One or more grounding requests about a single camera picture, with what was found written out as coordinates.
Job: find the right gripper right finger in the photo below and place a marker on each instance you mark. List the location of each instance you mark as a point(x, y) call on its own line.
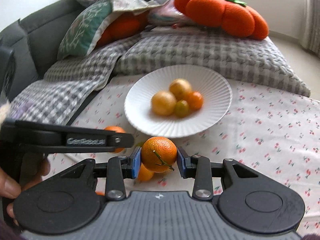
point(202, 170)

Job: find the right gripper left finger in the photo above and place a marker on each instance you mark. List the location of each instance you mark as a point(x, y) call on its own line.
point(116, 170)

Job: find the stemmed orange tangerine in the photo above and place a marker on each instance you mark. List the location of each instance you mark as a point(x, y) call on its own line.
point(158, 154)

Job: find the smooth orange fruit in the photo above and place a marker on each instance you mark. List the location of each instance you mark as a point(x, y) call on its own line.
point(145, 174)

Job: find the person's left hand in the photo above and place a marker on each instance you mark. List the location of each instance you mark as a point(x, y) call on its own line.
point(11, 189)

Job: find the small yellow-green fruit in plate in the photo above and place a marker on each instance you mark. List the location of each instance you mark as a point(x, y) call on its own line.
point(181, 109)

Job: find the small orange fruit in plate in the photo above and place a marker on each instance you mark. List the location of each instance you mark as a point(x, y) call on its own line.
point(195, 100)

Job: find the large yellow fruit front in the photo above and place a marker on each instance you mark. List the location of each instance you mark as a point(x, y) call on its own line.
point(163, 103)

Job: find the large yellow fruit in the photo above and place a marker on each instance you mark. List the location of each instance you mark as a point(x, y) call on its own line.
point(163, 103)
point(180, 88)

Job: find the grey checkered sofa blanket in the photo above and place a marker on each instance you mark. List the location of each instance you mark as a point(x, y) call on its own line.
point(67, 83)

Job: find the white ribbed plate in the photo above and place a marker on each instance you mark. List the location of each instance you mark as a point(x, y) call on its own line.
point(214, 88)

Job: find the large yellow fruit back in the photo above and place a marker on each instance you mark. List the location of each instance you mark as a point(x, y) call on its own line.
point(180, 88)

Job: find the cherry print cloth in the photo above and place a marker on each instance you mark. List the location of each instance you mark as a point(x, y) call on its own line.
point(272, 131)

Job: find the dark green sofa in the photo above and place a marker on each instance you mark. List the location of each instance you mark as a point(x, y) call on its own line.
point(35, 41)

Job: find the grey checkered quilt cushion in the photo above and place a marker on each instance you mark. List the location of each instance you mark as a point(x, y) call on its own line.
point(240, 59)

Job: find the green patterned pillow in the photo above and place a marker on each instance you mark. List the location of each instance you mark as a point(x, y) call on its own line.
point(86, 30)

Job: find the plastic bag on sofa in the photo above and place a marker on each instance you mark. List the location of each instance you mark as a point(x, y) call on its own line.
point(164, 13)

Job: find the orange persimmon plush cushion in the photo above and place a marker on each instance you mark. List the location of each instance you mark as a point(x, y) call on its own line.
point(234, 17)

